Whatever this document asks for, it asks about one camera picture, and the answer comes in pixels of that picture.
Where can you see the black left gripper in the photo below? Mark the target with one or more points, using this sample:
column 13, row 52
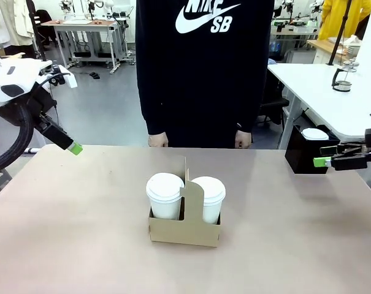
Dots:
column 41, row 107

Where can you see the white paper cup with lid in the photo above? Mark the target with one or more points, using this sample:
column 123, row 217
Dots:
column 212, row 199
column 164, row 196

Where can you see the person right forearm black sleeve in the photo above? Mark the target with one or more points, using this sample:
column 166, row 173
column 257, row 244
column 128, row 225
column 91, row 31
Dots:
column 151, row 104

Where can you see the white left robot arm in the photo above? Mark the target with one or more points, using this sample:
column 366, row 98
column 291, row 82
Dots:
column 19, row 76

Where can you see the person left forearm black sleeve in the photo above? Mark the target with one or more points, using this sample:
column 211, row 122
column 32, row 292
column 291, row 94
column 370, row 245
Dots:
column 252, row 104

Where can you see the white cup lid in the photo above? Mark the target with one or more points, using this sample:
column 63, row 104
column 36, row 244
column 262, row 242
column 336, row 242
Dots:
column 315, row 134

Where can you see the brown cardboard cup carrier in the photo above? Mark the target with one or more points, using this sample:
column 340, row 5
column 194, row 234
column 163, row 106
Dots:
column 191, row 211

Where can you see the person right hand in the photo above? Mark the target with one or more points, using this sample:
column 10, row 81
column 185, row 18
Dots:
column 158, row 141

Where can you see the person left hand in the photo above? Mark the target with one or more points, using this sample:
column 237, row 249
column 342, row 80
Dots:
column 243, row 141

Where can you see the black square box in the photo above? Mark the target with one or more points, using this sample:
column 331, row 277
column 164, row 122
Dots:
column 301, row 156

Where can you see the white side table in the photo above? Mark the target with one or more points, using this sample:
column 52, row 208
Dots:
column 320, row 98

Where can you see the small black floor object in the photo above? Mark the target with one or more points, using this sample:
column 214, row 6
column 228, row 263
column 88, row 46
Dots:
column 94, row 75

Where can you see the glass french press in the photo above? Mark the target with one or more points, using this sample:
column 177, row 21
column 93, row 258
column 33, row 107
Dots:
column 344, row 78

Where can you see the black office chair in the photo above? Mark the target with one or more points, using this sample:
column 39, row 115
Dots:
column 272, row 101

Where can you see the wooden counter table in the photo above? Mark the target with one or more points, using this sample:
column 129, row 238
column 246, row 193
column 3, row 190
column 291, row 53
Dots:
column 326, row 49

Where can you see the white workbench with metal legs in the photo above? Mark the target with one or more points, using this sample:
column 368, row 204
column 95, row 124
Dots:
column 84, row 30

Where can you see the black stand pole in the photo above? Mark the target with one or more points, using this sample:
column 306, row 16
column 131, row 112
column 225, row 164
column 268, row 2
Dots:
column 36, row 30

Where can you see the person in white coat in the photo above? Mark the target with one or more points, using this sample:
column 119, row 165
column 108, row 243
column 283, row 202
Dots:
column 10, row 24

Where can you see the black tripod pole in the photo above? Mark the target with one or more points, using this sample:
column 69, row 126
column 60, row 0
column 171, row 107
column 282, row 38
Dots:
column 340, row 30

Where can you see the grey background workbench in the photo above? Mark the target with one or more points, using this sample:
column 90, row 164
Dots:
column 292, row 33

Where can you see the person in yellow jacket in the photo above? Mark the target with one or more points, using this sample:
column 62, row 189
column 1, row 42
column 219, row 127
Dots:
column 335, row 18

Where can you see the person torso black Nike hoodie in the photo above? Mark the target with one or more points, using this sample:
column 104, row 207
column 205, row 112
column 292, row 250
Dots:
column 203, row 76

